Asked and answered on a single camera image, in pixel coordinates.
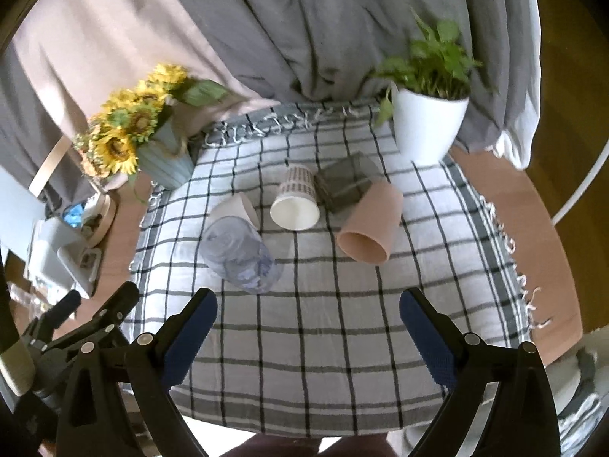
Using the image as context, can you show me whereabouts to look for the clear plastic cup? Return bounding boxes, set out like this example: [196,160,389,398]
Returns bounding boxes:
[199,216,281,295]

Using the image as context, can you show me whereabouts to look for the white paper cup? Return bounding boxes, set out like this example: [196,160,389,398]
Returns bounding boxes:
[206,192,260,230]

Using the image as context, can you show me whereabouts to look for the brown striped paper cup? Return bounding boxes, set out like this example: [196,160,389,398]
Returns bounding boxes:
[269,164,320,231]

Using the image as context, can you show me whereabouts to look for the pink plastic cup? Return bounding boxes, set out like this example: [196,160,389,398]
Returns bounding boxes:
[336,181,403,265]

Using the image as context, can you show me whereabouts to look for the dark grey glass cup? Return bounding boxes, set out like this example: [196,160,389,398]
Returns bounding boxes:
[314,152,382,214]

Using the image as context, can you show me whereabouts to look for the white box on table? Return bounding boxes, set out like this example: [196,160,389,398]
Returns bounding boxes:
[26,217,103,299]

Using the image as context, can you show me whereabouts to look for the round wooden tray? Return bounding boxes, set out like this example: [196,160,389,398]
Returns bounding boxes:
[62,193,116,248]

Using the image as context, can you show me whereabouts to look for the checked white grey tablecloth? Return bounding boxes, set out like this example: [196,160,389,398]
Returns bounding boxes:
[123,101,532,438]

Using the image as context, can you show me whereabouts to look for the light blue ribbed vase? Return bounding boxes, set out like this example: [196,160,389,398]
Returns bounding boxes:
[136,117,194,190]

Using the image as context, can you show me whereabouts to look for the sunflower bouquet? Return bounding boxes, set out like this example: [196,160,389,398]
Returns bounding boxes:
[72,63,229,179]

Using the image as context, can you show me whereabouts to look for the white plant pot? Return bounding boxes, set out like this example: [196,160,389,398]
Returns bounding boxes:
[391,84,470,166]

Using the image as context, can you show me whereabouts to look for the grey blanket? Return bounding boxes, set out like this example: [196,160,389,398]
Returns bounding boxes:
[1,0,541,185]

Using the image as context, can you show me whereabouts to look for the green potted plant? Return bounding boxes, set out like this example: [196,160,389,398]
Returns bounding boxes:
[371,10,484,101]

